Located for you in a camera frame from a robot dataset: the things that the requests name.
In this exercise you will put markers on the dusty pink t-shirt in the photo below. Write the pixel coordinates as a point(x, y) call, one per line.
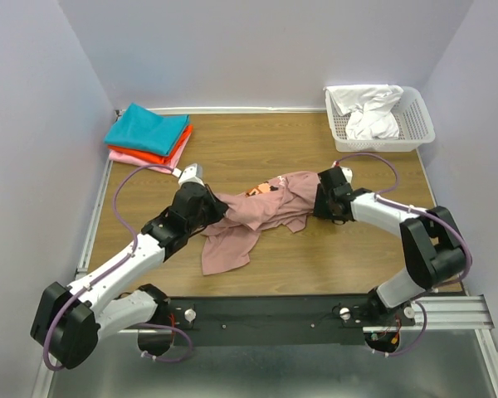
point(286, 200)

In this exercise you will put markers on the aluminium extrusion rail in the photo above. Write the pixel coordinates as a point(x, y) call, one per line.
point(452, 313)

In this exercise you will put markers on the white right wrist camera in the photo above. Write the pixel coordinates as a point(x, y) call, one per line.
point(348, 174)

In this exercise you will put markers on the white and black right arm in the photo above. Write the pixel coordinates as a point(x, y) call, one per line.
point(435, 253)

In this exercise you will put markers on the white crumpled t-shirt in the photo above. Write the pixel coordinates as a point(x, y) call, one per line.
point(369, 108)

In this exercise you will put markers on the aluminium left side rail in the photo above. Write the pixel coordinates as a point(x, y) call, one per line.
point(84, 260)

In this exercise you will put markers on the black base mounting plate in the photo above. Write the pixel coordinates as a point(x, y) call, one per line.
point(277, 320)

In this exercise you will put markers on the white perforated plastic basket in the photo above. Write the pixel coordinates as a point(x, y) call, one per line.
point(411, 116)

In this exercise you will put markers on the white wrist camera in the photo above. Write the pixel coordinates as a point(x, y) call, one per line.
point(348, 174)
point(191, 173)

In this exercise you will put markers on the folded orange t-shirt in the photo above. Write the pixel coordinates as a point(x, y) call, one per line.
point(178, 143)

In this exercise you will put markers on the folded light pink t-shirt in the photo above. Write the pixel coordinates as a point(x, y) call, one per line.
point(132, 161)

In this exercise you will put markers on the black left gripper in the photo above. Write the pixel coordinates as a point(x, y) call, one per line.
point(212, 206)

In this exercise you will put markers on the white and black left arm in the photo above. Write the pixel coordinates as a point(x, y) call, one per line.
point(70, 320)

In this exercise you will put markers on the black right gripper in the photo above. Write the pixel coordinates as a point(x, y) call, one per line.
point(322, 199)

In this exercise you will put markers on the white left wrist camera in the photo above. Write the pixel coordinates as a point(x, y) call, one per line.
point(191, 173)

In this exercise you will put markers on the folded teal t-shirt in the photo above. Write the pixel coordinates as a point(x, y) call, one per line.
point(143, 130)

